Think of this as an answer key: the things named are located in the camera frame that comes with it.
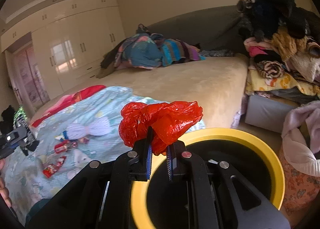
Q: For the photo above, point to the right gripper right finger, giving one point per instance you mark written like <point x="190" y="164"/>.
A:
<point x="224" y="185"/>

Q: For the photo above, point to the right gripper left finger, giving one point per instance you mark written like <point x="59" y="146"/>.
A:
<point x="99" y="195"/>

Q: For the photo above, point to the red snack stick wrapper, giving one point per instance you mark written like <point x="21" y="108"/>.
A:
<point x="53" y="168"/>

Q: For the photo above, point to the red plastic bag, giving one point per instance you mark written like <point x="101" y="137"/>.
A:
<point x="169" y="121"/>

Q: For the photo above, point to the blue wrapper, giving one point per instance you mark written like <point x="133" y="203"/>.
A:
<point x="64" y="133"/>

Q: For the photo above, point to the purple candy wrapper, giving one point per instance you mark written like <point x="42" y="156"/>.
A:
<point x="83" y="140"/>

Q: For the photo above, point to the yellow rimmed trash bin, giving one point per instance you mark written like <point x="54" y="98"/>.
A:
<point x="264" y="151"/>

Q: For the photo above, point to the operator hand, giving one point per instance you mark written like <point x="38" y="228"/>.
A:
<point x="3" y="189"/>

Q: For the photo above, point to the dark clothes on cabinet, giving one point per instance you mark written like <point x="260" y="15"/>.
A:
<point x="6" y="125"/>

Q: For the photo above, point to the light blue cartoon quilt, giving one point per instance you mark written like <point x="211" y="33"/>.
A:
<point x="96" y="118"/>

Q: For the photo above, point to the pink cartoon door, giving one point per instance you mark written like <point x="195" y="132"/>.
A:
<point x="29" y="76"/>

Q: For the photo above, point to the red pink blanket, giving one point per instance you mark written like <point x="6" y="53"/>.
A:
<point x="66" y="101"/>

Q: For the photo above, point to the cream glossy wardrobe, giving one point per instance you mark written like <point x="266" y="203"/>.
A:
<point x="70" y="39"/>

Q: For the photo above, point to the dark brown garment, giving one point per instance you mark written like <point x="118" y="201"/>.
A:
<point x="107" y="65"/>

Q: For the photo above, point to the blue floral folded duvet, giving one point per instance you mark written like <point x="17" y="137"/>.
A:
<point x="138" y="51"/>

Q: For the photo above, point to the striped colourful blanket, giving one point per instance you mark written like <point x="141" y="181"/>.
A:
<point x="176" y="51"/>

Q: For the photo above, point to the pile of clothes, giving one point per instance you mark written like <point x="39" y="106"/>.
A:
<point x="282" y="42"/>

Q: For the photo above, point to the grey upholstered headboard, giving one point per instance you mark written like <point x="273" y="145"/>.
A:
<point x="212" y="28"/>

